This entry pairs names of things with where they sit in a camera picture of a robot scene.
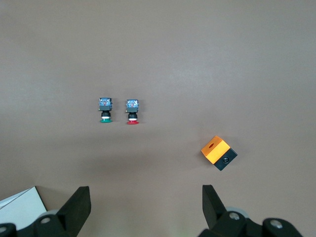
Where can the red push button switch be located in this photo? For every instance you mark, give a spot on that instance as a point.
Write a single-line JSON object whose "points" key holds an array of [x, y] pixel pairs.
{"points": [[132, 108]]}

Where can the orange and black button box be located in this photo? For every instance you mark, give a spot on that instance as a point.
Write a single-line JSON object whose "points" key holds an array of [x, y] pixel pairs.
{"points": [[216, 150]]}

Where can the green push button switch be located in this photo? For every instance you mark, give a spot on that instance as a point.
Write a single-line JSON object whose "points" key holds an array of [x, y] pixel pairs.
{"points": [[105, 106]]}

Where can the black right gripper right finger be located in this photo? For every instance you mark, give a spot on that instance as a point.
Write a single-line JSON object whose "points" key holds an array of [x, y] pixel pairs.
{"points": [[214, 212]]}

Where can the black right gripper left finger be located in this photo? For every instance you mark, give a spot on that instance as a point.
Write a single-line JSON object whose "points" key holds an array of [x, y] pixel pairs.
{"points": [[71, 214]]}

